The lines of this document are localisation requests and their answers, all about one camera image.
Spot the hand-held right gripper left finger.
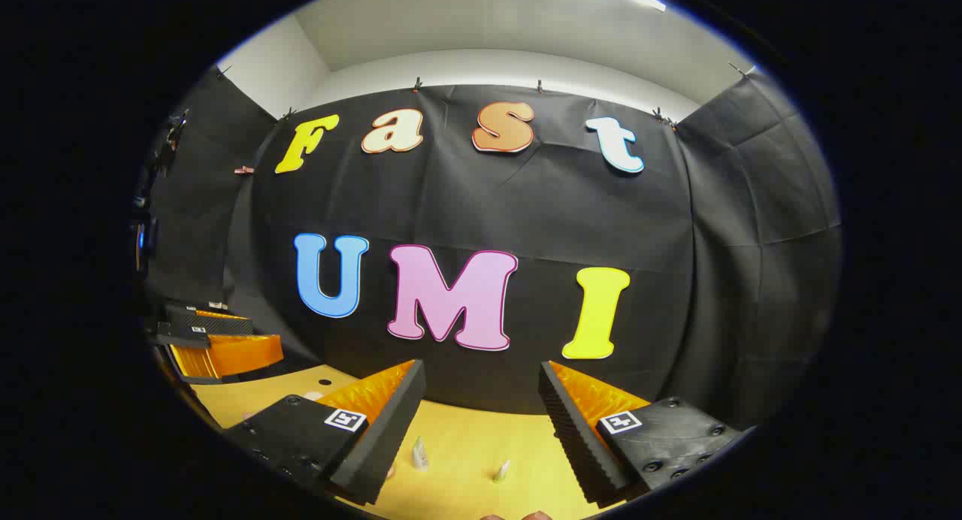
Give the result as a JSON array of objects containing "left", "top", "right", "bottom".
[{"left": 224, "top": 359, "right": 427, "bottom": 506}]

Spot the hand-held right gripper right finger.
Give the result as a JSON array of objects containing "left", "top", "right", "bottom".
[{"left": 537, "top": 359, "right": 755, "bottom": 507}]

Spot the black device with blue light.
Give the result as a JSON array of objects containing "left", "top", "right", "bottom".
[{"left": 129, "top": 110, "right": 189, "bottom": 280}]

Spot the black backdrop cloth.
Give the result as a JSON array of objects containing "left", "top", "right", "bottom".
[{"left": 143, "top": 63, "right": 843, "bottom": 431}]

